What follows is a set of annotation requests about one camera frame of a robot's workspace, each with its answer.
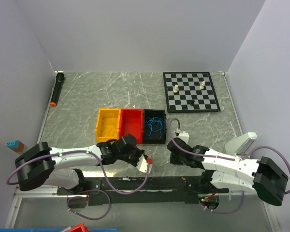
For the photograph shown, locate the red bin at bottom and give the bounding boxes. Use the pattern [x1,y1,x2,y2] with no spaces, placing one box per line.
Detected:
[62,223,90,232]

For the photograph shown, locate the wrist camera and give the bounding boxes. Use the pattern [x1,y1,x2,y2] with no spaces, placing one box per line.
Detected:
[136,155,152,173]
[175,130,189,144]

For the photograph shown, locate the grey white stand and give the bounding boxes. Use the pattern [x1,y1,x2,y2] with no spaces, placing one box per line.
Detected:
[225,132,258,156]

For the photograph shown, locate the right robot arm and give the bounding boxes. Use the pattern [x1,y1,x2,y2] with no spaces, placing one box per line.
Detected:
[167,138,289,206]

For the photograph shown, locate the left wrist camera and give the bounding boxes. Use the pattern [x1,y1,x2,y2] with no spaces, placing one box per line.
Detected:
[136,155,152,173]

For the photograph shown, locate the black marker orange cap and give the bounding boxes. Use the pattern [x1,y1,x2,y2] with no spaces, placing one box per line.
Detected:
[50,72,65,107]

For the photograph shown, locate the white chess piece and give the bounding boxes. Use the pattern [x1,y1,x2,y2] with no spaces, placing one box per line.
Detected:
[200,81,206,89]
[173,85,178,94]

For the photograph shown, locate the black plastic bin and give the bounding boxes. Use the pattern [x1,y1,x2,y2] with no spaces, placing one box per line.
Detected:
[143,109,167,144]

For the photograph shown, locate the white chess piece right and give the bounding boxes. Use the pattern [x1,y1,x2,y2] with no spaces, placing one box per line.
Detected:
[200,81,206,89]

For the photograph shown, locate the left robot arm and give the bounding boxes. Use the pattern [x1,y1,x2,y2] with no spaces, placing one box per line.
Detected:
[15,134,152,194]

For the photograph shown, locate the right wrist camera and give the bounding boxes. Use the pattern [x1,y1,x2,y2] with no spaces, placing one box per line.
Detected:
[175,130,189,144]

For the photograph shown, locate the red plastic bin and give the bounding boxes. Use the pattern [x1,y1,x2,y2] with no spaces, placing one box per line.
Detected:
[119,109,144,144]

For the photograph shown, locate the white wire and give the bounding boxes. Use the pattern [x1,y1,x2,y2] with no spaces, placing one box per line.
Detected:
[145,151,172,168]

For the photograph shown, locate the yellow plastic bin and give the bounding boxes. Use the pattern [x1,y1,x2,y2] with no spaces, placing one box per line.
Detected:
[95,108,121,143]

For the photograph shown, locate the chessboard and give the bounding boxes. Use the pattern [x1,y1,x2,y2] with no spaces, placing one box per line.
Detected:
[163,72,220,114]

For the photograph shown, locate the blue wire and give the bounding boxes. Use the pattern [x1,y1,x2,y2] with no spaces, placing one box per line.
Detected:
[145,116,165,141]

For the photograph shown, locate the blue brown toy block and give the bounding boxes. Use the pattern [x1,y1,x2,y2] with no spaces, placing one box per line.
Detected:
[6,140,28,154]

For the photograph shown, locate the white chess piece left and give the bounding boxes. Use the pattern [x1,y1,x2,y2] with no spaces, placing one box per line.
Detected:
[173,85,178,94]

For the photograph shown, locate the aluminium rail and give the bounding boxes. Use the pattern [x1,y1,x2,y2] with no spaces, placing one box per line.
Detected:
[14,186,58,198]

